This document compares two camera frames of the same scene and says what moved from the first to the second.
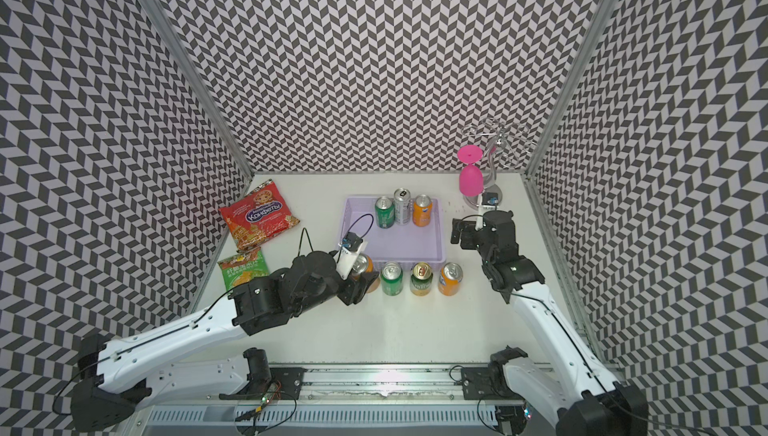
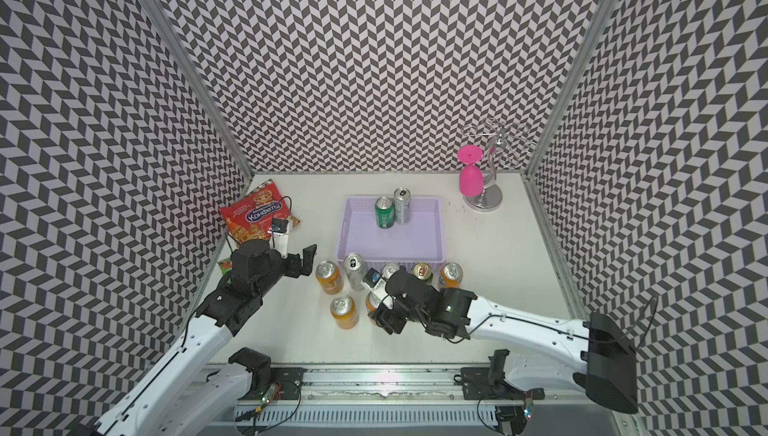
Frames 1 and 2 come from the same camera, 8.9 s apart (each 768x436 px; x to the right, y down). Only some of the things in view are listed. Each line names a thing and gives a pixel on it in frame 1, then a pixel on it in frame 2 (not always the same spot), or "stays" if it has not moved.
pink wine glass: (471, 176) stays
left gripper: (355, 289) → (295, 269)
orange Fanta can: (450, 278) stays
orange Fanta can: (363, 264) → (344, 311)
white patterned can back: (402, 210) stays
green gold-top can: (421, 278) stays
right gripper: (469, 228) → (386, 319)
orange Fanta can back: (422, 210) → (372, 301)
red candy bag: (259, 216) stays
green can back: (384, 212) stays
